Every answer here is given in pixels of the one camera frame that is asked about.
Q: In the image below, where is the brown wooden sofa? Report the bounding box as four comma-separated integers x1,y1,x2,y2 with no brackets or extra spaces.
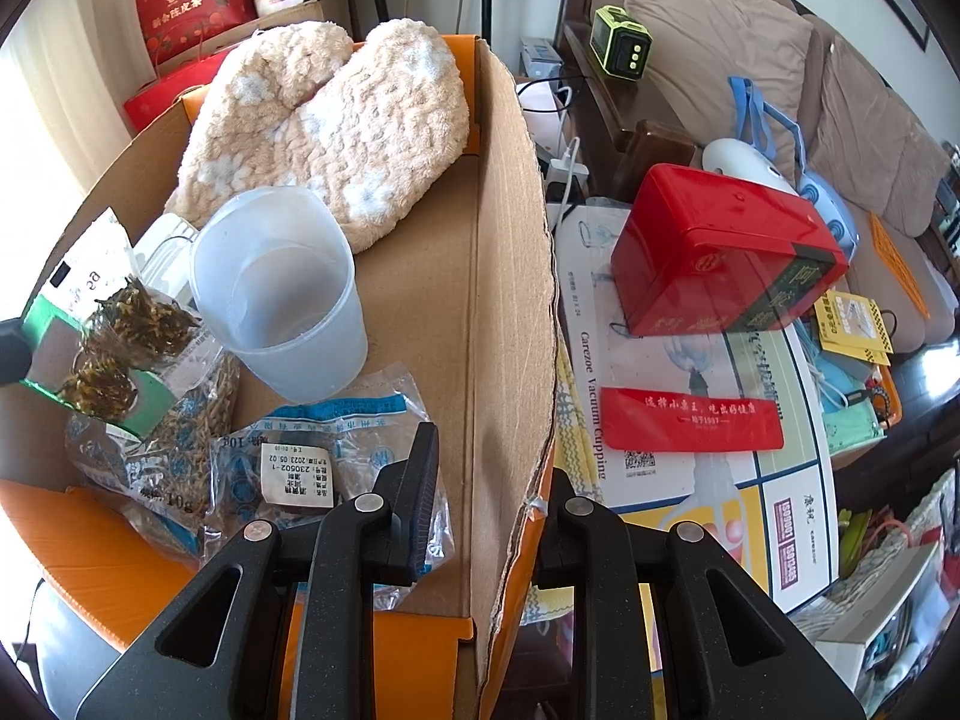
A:
559,0,960,361

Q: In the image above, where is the brown cardboard box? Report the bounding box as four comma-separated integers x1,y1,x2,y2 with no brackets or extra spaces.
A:
255,0,353,35

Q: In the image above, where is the white curtain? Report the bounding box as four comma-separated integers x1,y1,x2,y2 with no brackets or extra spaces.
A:
0,37,136,241

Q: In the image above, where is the beige plush slipper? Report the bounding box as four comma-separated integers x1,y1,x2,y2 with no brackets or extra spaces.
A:
163,22,355,230
289,17,472,254

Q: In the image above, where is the white plastic massager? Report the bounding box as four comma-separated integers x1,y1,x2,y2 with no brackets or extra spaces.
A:
701,138,796,196

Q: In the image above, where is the green black cube device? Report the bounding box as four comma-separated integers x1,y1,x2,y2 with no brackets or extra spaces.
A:
589,5,653,81

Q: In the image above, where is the red gift box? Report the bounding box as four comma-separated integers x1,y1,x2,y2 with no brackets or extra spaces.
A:
124,52,226,132

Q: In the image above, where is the woven basket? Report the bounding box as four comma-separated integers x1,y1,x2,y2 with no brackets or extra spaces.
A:
832,506,920,601

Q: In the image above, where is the large white printed box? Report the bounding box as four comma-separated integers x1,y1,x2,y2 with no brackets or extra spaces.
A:
555,199,837,616

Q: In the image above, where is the beaded bracelet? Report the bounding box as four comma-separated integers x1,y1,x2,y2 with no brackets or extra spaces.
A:
862,382,899,430

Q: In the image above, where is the large orange cardboard box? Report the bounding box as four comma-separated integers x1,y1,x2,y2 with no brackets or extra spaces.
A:
0,34,560,720

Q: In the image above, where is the green face mask pack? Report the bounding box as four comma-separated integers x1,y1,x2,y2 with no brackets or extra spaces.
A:
821,397,886,455

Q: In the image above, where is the yellow booklet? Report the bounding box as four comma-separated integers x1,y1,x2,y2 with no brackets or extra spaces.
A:
816,291,895,368

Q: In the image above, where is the white charger cable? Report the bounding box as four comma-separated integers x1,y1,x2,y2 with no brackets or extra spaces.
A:
557,86,584,203

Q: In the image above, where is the red tin box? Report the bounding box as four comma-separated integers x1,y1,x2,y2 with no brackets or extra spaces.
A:
609,163,851,337

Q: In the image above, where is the green white dried flower packet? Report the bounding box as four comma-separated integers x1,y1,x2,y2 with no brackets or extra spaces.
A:
21,208,205,442

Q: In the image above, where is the orange tray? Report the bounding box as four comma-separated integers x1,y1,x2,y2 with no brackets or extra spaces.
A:
802,360,901,458

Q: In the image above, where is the blue strapped massager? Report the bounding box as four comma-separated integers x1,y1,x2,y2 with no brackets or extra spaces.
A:
729,75,862,260

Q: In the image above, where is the translucent plastic measuring cup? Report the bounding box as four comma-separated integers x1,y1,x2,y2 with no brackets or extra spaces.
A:
189,187,368,403

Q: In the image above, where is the white blue box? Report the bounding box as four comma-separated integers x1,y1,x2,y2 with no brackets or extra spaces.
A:
520,36,563,80

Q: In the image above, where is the white power strip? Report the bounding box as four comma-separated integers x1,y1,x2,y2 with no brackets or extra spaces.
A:
544,157,593,205

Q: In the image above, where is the white carton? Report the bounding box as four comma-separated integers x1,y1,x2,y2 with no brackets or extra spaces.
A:
814,540,946,683

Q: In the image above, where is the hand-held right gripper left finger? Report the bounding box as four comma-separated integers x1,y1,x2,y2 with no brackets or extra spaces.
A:
75,421,441,720

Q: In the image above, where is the red gift bag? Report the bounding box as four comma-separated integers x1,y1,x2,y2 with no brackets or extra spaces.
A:
133,0,256,65

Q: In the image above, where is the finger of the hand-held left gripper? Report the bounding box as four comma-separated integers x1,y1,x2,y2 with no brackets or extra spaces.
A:
0,318,32,385

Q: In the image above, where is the large beige cushion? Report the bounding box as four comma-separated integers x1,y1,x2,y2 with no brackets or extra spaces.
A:
624,0,817,166

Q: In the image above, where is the black cable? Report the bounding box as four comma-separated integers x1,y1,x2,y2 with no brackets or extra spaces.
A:
516,73,590,110

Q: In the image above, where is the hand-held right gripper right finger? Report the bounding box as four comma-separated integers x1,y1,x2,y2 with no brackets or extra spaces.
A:
535,467,865,720

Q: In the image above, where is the clear bag of dried herbs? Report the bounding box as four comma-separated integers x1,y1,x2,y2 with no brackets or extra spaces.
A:
64,349,241,563

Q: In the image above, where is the yellow patterned towel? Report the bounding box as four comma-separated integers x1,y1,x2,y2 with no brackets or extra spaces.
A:
521,349,608,625

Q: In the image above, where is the flat red case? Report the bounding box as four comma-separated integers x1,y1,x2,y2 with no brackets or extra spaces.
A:
600,386,787,452

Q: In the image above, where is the orange paper sheet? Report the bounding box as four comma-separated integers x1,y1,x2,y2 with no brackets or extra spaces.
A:
868,211,931,320

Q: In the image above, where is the clear bag of dark herbs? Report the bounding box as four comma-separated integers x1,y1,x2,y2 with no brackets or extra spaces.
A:
202,364,457,612

